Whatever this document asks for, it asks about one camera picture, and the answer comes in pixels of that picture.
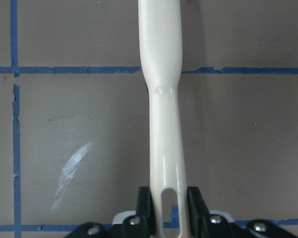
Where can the cream hand brush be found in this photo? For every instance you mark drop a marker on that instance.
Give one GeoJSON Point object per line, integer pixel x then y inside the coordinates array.
{"type": "Point", "coordinates": [160, 36]}

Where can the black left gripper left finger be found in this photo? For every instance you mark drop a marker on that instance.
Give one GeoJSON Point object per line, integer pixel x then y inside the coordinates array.
{"type": "Point", "coordinates": [145, 212]}

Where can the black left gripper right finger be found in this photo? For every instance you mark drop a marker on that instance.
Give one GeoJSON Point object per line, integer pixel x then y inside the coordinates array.
{"type": "Point", "coordinates": [198, 213]}

